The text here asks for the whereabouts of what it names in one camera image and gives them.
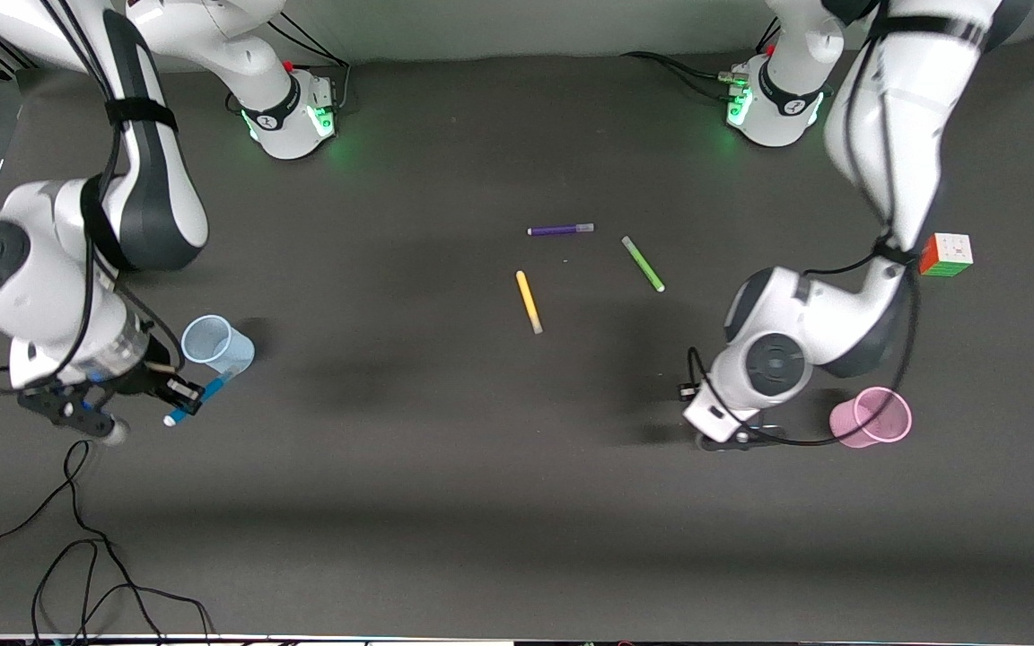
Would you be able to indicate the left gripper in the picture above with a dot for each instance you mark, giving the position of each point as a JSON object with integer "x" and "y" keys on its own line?
{"x": 683, "y": 397}

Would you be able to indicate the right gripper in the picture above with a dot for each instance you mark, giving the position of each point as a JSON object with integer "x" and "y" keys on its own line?
{"x": 145, "y": 377}

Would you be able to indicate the blue marker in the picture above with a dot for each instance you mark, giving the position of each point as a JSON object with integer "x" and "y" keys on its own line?
{"x": 212, "y": 388}

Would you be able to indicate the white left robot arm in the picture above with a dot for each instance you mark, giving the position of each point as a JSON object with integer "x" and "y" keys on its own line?
{"x": 894, "y": 135}

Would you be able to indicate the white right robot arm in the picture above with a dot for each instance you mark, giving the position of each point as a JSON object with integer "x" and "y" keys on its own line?
{"x": 158, "y": 179}

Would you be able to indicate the blue plastic cup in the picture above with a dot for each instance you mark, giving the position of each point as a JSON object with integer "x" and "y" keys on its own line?
{"x": 212, "y": 341}

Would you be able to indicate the green marker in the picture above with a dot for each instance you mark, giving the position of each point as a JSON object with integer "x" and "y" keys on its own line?
{"x": 643, "y": 263}

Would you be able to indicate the pink plastic cup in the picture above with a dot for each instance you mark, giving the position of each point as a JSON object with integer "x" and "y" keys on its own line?
{"x": 880, "y": 417}

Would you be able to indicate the yellow marker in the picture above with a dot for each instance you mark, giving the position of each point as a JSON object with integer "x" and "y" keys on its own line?
{"x": 528, "y": 301}

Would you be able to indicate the purple marker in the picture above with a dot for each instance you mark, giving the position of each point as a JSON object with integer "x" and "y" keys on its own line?
{"x": 562, "y": 230}

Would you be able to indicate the rubik's cube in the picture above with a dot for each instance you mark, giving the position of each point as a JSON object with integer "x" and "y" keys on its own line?
{"x": 948, "y": 254}

